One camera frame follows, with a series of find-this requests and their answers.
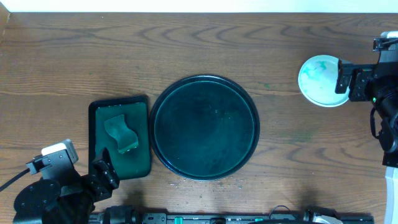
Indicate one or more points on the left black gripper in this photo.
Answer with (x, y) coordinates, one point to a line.
(94, 182)

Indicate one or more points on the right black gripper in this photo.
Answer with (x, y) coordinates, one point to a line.
(364, 78)

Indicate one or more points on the white plate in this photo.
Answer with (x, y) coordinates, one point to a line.
(317, 81)

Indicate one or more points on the dark green sponge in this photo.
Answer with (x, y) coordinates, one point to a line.
(126, 139)

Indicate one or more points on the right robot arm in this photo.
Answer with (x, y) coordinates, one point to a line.
(383, 123)

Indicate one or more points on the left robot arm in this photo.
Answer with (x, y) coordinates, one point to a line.
(41, 202)

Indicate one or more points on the green rectangular tray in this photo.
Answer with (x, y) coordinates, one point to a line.
(135, 163)

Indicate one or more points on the round black tray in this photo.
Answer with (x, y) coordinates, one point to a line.
(204, 127)

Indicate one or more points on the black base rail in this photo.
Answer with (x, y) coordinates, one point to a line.
(311, 215)

